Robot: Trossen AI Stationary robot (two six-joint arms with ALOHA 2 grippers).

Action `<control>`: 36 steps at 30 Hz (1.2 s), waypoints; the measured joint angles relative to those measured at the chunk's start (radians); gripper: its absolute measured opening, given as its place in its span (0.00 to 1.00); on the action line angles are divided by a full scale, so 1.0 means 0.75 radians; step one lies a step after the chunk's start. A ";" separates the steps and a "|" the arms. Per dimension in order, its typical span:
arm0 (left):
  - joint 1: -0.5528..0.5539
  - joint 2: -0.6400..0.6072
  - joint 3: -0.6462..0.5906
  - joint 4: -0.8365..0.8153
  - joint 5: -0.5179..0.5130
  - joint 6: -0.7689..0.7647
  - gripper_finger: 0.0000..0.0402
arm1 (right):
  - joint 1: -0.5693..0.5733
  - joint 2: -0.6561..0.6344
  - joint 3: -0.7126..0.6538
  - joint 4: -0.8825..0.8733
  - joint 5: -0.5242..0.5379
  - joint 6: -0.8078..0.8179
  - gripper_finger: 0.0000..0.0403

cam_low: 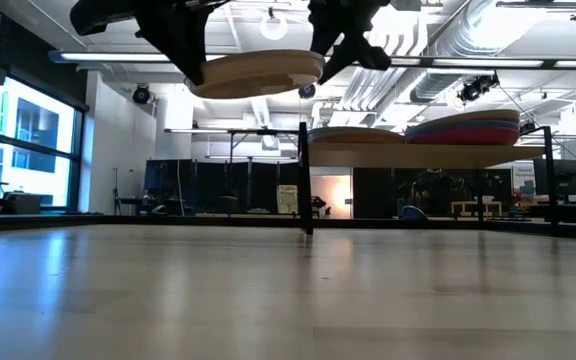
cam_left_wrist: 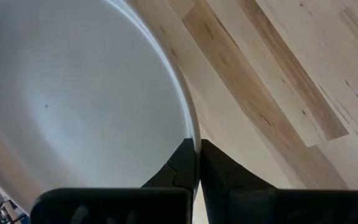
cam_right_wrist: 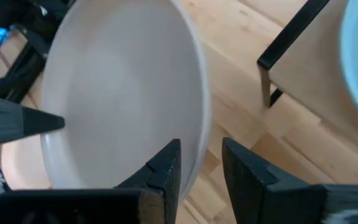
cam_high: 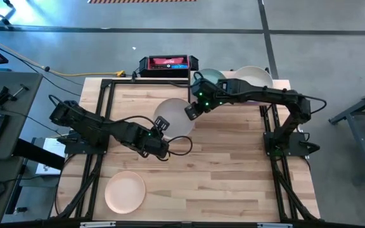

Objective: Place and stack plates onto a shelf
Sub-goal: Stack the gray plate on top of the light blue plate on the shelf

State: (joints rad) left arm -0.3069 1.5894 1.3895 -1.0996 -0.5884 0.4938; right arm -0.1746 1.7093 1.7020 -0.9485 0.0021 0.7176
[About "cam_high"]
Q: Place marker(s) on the peach plate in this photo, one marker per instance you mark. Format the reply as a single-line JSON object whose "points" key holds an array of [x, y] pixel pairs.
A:
{"points": [[125, 192]]}

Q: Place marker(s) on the black camera crossbar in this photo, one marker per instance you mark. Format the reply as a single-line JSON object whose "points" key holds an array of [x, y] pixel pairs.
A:
{"points": [[43, 225]]}

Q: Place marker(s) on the teal green plate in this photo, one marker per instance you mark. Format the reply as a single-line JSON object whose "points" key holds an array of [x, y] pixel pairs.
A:
{"points": [[212, 75]]}

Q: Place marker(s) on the red and black power station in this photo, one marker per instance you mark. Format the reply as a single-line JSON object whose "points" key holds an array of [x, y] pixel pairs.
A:
{"points": [[170, 61]]}

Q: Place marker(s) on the white paper sheet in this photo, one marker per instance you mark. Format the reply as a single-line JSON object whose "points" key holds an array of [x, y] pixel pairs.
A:
{"points": [[54, 147]]}

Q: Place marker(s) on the grey metal stand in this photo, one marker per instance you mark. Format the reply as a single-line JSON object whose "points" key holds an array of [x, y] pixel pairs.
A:
{"points": [[361, 145]]}

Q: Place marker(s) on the small black connector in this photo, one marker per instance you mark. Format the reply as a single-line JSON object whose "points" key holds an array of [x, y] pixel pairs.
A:
{"points": [[21, 209]]}

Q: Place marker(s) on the grey side desk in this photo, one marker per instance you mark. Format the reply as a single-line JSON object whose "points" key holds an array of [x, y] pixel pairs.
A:
{"points": [[27, 126]]}

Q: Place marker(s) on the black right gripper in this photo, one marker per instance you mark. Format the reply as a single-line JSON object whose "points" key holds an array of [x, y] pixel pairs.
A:
{"points": [[211, 93]]}

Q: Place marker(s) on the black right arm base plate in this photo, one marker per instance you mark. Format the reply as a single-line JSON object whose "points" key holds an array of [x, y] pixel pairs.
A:
{"points": [[299, 150]]}

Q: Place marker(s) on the light grey plate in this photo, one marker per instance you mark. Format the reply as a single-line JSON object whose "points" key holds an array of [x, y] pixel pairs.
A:
{"points": [[174, 114]]}

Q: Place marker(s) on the cream white plate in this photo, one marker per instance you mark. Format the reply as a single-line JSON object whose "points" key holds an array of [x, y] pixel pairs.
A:
{"points": [[252, 74]]}

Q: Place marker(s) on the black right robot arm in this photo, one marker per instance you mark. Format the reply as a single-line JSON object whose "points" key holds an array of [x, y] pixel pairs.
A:
{"points": [[265, 93]]}

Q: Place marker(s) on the black desk support bar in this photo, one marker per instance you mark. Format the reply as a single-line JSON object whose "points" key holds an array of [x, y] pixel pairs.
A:
{"points": [[36, 153]]}

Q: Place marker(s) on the black aluminium table frame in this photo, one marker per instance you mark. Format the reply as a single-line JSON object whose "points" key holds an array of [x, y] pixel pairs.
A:
{"points": [[106, 83]]}

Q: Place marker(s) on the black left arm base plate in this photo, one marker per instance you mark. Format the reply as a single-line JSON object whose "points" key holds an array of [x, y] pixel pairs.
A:
{"points": [[74, 149]]}

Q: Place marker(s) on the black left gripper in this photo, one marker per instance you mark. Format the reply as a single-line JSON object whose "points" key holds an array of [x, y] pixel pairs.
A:
{"points": [[151, 142]]}

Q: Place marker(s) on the black clamp tool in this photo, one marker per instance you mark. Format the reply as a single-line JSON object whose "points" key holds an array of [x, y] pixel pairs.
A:
{"points": [[2, 96]]}

